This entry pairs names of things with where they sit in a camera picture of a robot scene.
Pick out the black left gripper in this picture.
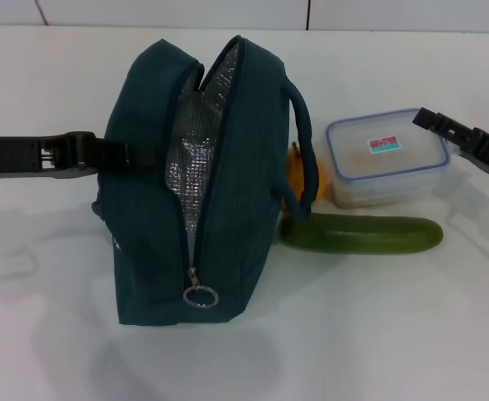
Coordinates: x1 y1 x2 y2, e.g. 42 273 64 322
0 130 162 184

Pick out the clear food container blue lid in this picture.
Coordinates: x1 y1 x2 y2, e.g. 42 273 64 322
324 107 453 209

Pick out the orange yellow pear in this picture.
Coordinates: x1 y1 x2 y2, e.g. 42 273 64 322
285 140 334 210

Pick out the dark teal insulated lunch bag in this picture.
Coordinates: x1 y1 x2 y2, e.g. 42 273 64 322
91 36 314 327

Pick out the green cucumber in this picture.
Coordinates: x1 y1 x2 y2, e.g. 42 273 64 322
278 211 444 256

